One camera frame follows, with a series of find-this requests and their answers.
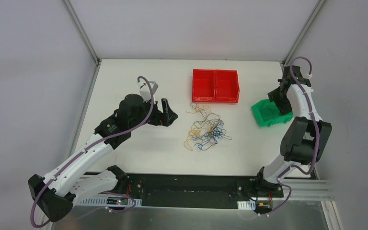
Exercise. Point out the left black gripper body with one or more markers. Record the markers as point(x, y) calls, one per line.
point(158, 112)

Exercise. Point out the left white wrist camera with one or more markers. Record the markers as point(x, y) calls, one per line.
point(144, 89)

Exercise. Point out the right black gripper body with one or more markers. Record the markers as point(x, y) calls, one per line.
point(279, 96)

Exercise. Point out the left red bin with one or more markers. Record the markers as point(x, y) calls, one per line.
point(203, 85)

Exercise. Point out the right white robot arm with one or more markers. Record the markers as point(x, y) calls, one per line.
point(304, 141)

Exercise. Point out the right red bin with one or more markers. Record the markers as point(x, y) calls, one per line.
point(227, 86)

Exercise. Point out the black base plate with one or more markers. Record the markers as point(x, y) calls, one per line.
point(193, 191)

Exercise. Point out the red bin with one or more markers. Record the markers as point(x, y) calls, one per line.
point(203, 85)
point(227, 86)

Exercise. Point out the green plastic bin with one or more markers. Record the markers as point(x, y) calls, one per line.
point(266, 114)

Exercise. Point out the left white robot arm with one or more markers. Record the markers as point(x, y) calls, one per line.
point(58, 191)

